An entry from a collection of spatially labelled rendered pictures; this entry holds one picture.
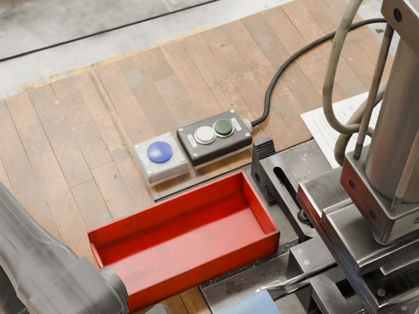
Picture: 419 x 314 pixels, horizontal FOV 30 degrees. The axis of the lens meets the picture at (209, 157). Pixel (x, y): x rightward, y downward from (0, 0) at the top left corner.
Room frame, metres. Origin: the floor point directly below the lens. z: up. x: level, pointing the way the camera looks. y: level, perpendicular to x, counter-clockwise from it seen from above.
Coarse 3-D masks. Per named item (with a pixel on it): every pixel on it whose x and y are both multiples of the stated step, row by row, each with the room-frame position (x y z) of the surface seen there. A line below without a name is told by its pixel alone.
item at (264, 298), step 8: (256, 296) 0.44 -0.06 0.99; (264, 296) 0.44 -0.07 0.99; (240, 304) 0.43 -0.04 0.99; (248, 304) 0.43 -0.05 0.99; (256, 304) 0.43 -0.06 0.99; (264, 304) 0.43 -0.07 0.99; (272, 304) 0.43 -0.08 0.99; (224, 312) 0.42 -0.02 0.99; (232, 312) 0.42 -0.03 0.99; (240, 312) 0.42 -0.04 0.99; (248, 312) 0.42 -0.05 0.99; (256, 312) 0.42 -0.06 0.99; (264, 312) 0.42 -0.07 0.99; (272, 312) 0.42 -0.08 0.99
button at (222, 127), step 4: (220, 120) 0.77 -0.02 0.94; (224, 120) 0.77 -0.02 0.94; (216, 124) 0.77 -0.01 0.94; (220, 124) 0.77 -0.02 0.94; (224, 124) 0.77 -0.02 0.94; (228, 124) 0.77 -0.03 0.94; (216, 128) 0.76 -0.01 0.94; (220, 128) 0.76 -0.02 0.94; (224, 128) 0.76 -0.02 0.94; (228, 128) 0.76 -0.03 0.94; (232, 128) 0.76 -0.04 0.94; (216, 132) 0.75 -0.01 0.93; (220, 132) 0.75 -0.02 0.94; (224, 132) 0.75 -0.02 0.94; (228, 132) 0.75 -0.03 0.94
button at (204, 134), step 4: (200, 128) 0.76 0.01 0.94; (204, 128) 0.76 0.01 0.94; (208, 128) 0.76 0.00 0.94; (196, 132) 0.75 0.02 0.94; (200, 132) 0.75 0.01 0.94; (204, 132) 0.75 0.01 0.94; (208, 132) 0.75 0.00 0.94; (212, 132) 0.75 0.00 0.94; (196, 136) 0.74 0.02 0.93; (200, 136) 0.74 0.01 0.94; (204, 136) 0.74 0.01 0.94; (208, 136) 0.74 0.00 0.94; (212, 136) 0.74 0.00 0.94; (200, 140) 0.74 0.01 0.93; (204, 140) 0.73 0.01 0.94; (208, 140) 0.73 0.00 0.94
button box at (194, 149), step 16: (304, 48) 0.96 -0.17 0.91; (288, 64) 0.92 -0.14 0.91; (272, 80) 0.88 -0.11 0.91; (224, 112) 0.80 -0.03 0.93; (192, 128) 0.76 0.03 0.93; (240, 128) 0.76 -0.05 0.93; (192, 144) 0.73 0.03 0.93; (208, 144) 0.73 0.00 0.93; (224, 144) 0.73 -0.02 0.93; (240, 144) 0.74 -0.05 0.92; (192, 160) 0.70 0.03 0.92; (208, 160) 0.71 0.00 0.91
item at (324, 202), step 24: (336, 168) 0.54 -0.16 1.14; (312, 192) 0.51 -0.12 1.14; (336, 192) 0.51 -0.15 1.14; (312, 216) 0.48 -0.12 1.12; (336, 216) 0.45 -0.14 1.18; (360, 216) 0.45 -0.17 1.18; (336, 240) 0.42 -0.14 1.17; (360, 240) 0.42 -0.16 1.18; (408, 240) 0.42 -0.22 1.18; (360, 264) 0.39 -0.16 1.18; (384, 264) 0.40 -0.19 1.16; (408, 264) 0.40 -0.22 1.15; (360, 288) 0.39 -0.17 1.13; (384, 288) 0.38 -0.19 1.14; (408, 288) 0.38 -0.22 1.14; (384, 312) 0.36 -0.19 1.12
